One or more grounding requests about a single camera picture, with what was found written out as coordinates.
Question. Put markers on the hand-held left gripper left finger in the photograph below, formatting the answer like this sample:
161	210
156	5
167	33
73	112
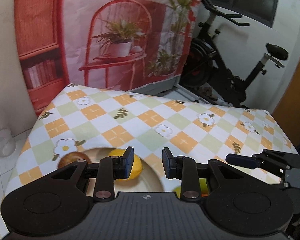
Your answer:
128	161

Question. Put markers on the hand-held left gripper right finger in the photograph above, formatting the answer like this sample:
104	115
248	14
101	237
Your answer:
166	165

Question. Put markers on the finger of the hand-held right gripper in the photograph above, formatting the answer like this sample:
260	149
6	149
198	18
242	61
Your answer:
240	160

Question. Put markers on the beige round plate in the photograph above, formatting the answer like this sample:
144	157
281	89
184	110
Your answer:
152	180

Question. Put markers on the orange tangerine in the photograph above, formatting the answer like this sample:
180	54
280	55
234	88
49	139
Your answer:
205	194

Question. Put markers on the red apple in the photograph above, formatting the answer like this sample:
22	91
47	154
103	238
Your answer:
72	158

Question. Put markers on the green jujube fruit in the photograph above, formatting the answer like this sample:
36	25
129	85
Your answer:
203	185

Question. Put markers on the brown wooden door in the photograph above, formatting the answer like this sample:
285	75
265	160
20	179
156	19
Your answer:
295	105

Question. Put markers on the black exercise bike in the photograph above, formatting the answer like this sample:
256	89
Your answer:
202	62

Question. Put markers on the clear plastic jar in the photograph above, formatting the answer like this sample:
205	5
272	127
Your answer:
5	143

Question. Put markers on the pink printed backdrop cloth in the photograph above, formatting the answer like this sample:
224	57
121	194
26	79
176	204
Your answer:
77	17

